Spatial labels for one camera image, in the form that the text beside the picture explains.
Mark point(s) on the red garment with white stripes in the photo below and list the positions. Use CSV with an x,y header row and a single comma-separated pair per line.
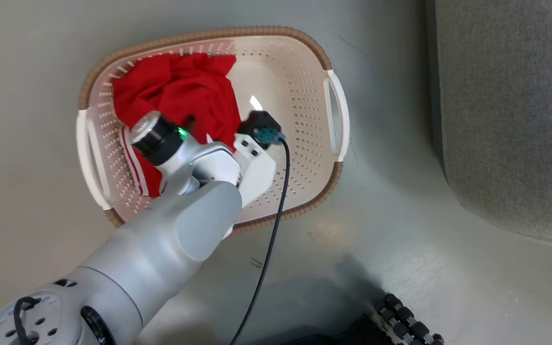
x,y
185,86

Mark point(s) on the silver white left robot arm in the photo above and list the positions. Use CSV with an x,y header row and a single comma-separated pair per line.
x,y
161,249

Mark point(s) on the grey fabric sofa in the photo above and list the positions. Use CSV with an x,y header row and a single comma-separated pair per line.
x,y
496,120

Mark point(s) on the black roller robot wheel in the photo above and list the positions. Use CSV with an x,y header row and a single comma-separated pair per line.
x,y
408,321

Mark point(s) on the cream perforated laundry basket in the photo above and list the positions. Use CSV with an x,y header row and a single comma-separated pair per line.
x,y
300,72

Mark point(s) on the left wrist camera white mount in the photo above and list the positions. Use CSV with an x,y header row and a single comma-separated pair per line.
x,y
257,167

